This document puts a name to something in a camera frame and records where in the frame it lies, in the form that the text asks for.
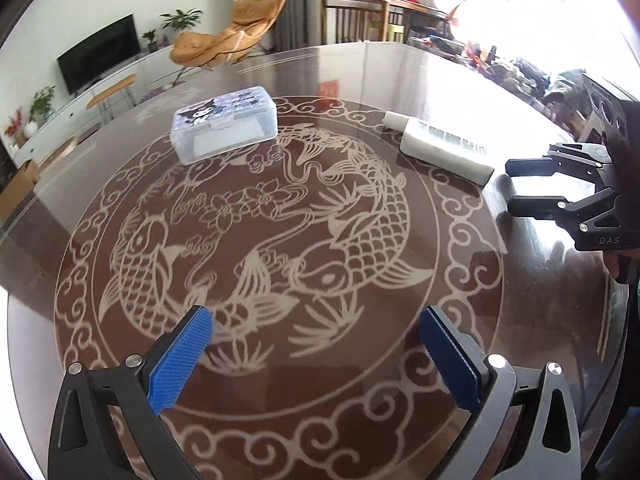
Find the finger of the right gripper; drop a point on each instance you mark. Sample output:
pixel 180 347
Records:
pixel 545 164
pixel 539 207

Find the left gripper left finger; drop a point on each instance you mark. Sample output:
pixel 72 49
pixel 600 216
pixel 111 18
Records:
pixel 84 443

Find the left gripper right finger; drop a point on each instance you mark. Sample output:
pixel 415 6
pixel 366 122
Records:
pixel 544 443

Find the person's right hand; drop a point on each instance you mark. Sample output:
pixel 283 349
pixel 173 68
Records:
pixel 618 264

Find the brown cardboard box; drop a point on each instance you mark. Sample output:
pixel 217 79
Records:
pixel 18 188

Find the clear plastic storage box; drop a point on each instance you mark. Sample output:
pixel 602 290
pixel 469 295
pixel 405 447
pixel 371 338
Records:
pixel 224 123

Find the wooden chair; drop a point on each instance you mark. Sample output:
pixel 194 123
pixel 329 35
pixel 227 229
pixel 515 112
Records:
pixel 344 21

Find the red flower vase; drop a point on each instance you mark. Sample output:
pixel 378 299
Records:
pixel 15 130

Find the white tv cabinet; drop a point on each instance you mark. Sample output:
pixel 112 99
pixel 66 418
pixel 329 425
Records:
pixel 150 72

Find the wooden bench stool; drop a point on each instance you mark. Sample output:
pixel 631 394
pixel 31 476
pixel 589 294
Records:
pixel 102 100

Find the green potted plant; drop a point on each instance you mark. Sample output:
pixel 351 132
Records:
pixel 41 108

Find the grey curtain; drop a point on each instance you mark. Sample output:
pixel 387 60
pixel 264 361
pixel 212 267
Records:
pixel 298 25

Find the black television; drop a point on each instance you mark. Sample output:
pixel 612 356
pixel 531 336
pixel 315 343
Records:
pixel 103 50

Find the orange rocking chair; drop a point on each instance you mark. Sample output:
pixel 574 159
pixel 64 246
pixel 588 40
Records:
pixel 250 22

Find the leafy potted plant right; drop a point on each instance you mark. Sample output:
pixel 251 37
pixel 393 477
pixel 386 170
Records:
pixel 180 20

